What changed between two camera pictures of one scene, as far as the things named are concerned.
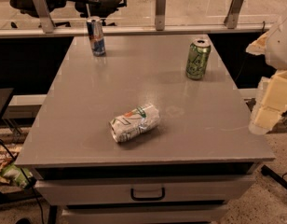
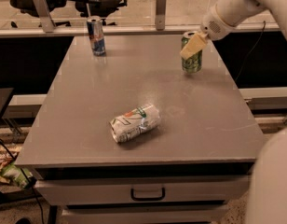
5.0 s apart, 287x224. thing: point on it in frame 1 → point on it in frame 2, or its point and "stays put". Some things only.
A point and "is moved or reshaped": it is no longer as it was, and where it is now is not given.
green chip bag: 16,175 stays put
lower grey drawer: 144,214 stays put
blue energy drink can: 97,35 stays put
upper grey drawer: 151,191 stays put
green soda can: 198,59 is moved or reshaped
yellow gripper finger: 276,97 → 211,27
